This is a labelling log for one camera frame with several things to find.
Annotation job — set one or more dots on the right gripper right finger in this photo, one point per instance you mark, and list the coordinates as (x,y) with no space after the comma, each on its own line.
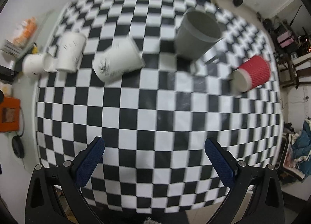
(266,203)

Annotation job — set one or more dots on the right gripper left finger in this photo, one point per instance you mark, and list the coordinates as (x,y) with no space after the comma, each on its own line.
(42,203)

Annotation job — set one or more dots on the white bird-print paper cup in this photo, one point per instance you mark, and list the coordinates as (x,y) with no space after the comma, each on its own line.
(37,64)

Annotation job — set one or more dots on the red ribbed paper cup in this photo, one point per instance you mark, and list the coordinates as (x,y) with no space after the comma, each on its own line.
(251,74)

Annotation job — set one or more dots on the upright white paper cup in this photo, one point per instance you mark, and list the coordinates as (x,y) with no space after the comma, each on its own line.
(70,51)

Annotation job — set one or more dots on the lying white paper cup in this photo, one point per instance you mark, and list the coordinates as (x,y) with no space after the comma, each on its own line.
(122,57)

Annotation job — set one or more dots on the black round lid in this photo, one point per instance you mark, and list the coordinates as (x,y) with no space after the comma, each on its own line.
(18,147)

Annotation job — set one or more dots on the pile of blue clothes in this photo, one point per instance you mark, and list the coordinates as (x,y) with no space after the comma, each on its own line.
(300,147)

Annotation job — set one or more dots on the orange box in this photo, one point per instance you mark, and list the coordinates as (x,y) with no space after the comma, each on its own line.
(9,115)

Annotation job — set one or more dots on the side wooden chair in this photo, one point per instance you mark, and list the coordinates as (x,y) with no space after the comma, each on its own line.
(286,64)

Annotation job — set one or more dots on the checkered tablecloth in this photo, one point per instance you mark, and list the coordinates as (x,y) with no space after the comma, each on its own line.
(155,120)

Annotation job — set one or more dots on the orange snack bag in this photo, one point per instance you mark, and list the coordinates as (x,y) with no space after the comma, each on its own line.
(24,32)

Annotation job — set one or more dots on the grey mug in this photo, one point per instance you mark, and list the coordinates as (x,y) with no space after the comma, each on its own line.
(197,33)

